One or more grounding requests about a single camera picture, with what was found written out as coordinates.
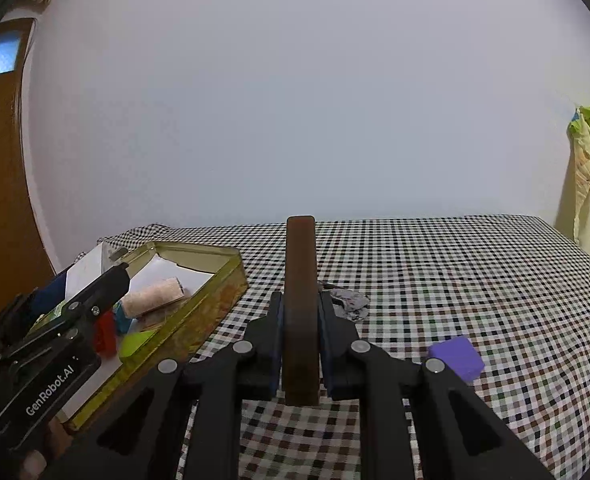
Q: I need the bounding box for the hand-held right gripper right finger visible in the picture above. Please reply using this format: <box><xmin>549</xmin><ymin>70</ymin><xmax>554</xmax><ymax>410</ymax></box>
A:
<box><xmin>319</xmin><ymin>291</ymin><xmax>556</xmax><ymax>480</ymax></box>

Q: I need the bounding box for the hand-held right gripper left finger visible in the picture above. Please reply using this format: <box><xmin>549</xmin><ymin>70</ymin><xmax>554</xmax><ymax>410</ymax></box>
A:
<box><xmin>40</xmin><ymin>291</ymin><xmax>284</xmax><ymax>480</ymax></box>

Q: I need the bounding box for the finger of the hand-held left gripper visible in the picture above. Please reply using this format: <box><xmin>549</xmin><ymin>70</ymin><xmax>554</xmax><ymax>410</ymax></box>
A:
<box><xmin>66</xmin><ymin>262</ymin><xmax>132</xmax><ymax>322</ymax></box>
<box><xmin>0</xmin><ymin>269</ymin><xmax>76</xmax><ymax>335</ymax></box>

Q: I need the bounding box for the brown wooden bar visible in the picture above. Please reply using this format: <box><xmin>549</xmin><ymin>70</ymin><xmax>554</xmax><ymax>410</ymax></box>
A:
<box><xmin>282</xmin><ymin>215</ymin><xmax>320</xmax><ymax>407</ymax></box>

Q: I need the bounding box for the gold metal tin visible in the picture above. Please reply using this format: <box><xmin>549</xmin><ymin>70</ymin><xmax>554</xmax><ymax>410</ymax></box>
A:
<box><xmin>57</xmin><ymin>241</ymin><xmax>248</xmax><ymax>432</ymax></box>

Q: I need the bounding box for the person's left hand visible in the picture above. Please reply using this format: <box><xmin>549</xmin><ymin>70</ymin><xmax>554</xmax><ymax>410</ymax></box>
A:
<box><xmin>17</xmin><ymin>416</ymin><xmax>76</xmax><ymax>480</ymax></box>

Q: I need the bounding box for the blue block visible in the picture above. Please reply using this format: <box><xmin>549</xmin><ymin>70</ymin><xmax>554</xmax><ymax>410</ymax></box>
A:
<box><xmin>114</xmin><ymin>302</ymin><xmax>132</xmax><ymax>335</ymax></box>

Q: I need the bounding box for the red block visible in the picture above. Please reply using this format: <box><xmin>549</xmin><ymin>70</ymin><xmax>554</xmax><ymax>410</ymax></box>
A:
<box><xmin>93</xmin><ymin>310</ymin><xmax>118</xmax><ymax>358</ymax></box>

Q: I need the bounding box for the beige roll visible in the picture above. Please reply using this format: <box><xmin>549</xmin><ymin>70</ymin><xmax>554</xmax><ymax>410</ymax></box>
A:
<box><xmin>122</xmin><ymin>277</ymin><xmax>186</xmax><ymax>320</ymax></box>

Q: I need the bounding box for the grey crumpled wrapper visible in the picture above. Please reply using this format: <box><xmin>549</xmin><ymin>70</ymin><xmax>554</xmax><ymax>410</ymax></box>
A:
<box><xmin>320</xmin><ymin>282</ymin><xmax>370</xmax><ymax>322</ymax></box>

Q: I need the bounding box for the white paper sheet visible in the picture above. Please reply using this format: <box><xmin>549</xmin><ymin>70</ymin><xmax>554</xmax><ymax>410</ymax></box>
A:
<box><xmin>140</xmin><ymin>255</ymin><xmax>216</xmax><ymax>297</ymax></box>

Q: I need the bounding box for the brown wooden door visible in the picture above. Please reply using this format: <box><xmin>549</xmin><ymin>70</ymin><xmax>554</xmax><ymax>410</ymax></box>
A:
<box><xmin>0</xmin><ymin>17</ymin><xmax>58</xmax><ymax>336</ymax></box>

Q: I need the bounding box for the purple block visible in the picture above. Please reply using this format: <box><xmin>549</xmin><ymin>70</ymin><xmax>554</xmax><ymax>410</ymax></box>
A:
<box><xmin>427</xmin><ymin>336</ymin><xmax>486</xmax><ymax>385</ymax></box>

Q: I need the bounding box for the checkered tablecloth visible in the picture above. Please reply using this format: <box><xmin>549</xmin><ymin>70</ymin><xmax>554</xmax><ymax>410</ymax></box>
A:
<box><xmin>75</xmin><ymin>215</ymin><xmax>590</xmax><ymax>480</ymax></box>

